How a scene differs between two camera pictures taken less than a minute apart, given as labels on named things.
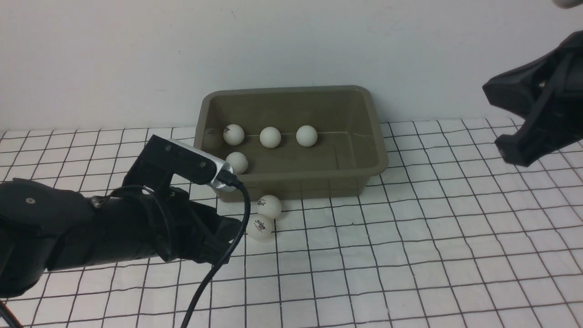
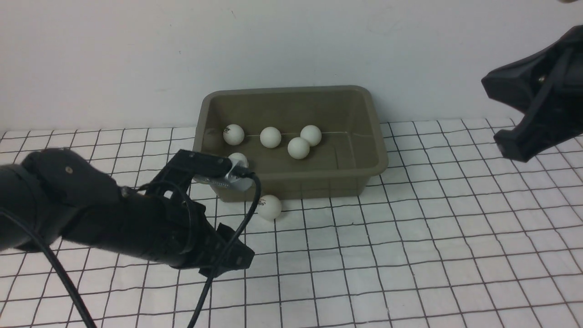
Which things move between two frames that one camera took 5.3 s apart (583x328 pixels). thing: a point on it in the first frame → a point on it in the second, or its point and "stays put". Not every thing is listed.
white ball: x=306 y=135 stays put
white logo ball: x=259 y=227 → x=298 y=148
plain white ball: x=238 y=162 stays put
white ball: x=270 y=137 stays put
